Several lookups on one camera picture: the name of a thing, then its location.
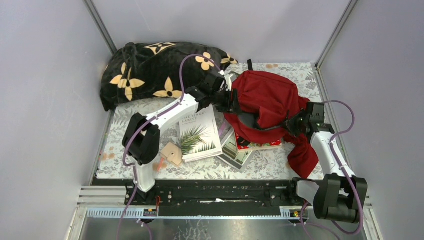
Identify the orange pen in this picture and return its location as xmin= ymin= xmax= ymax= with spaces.
xmin=156 ymin=157 xmax=165 ymax=172

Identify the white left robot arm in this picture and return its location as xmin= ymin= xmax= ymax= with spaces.
xmin=122 ymin=71 xmax=241 ymax=206

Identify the white palm leaf book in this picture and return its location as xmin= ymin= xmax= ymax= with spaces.
xmin=179 ymin=105 xmax=223 ymax=163

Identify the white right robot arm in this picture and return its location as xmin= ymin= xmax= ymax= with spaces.
xmin=286 ymin=102 xmax=368 ymax=224

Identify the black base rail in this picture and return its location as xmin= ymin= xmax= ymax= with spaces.
xmin=124 ymin=180 xmax=304 ymax=218

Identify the grey interior photo book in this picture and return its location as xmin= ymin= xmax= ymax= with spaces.
xmin=217 ymin=130 xmax=255 ymax=172

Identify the red cloth garment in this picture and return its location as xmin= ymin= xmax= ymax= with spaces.
xmin=283 ymin=134 xmax=319 ymax=179

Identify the pink eraser stick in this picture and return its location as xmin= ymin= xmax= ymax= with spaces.
xmin=218 ymin=119 xmax=228 ymax=137

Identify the red student backpack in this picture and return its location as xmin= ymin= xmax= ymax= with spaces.
xmin=224 ymin=70 xmax=310 ymax=147

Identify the floral table mat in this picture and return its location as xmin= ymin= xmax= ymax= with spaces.
xmin=95 ymin=63 xmax=322 ymax=180

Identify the red treehouse book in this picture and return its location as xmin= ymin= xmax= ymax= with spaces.
xmin=234 ymin=133 xmax=283 ymax=153

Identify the black floral blanket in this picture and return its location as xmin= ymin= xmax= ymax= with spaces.
xmin=99 ymin=41 xmax=238 ymax=112

